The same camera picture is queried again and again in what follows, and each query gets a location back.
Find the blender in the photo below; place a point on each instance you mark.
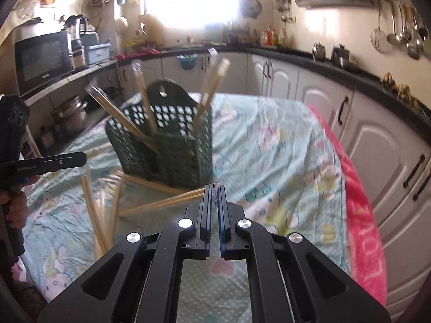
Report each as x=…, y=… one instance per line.
x=76, y=25

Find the steel kettle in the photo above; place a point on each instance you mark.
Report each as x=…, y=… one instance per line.
x=319, y=53

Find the pile of chopsticks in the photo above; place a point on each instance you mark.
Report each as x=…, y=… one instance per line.
x=101, y=222

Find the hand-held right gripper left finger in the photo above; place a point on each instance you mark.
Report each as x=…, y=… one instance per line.
x=208, y=208

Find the large steel ladle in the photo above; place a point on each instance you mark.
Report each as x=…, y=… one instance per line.
x=412, y=52

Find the wall fan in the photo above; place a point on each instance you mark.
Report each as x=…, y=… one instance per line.
x=251, y=7

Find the blue hanging basket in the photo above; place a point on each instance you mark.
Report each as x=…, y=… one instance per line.
x=187, y=62

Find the black countertop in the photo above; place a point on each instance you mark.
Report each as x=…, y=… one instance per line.
x=363, y=74

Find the pink towel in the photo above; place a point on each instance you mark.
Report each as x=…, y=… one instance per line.
x=363, y=228

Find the black microwave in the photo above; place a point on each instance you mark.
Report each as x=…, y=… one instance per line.
x=42, y=62

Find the grey rice cooker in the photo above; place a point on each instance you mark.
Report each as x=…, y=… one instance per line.
x=33, y=29

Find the blue plastic box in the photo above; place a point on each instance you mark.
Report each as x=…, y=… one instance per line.
x=97, y=54

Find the dark bottle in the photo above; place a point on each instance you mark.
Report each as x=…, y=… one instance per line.
x=77, y=55

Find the person's left hand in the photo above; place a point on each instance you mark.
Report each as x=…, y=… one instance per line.
x=16, y=213

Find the green utensil basket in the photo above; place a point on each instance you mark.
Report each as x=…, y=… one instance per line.
x=168, y=148

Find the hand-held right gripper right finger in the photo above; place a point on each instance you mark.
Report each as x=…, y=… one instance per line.
x=222, y=208

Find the dried roots pile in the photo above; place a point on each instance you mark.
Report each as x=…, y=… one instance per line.
x=402, y=89

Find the white perforated plate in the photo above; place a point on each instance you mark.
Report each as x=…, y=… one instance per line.
x=27, y=9

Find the stacked steel pots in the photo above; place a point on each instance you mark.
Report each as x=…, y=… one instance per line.
x=69, y=116

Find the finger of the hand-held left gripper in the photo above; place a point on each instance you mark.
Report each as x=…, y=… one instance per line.
x=27, y=179
x=57, y=161

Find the metal shelf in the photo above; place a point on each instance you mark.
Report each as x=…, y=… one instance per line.
x=67, y=80

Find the cartoon printed tablecloth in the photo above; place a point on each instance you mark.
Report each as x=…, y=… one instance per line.
x=269, y=181

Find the small steel ladle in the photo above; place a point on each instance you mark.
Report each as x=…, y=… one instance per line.
x=393, y=37

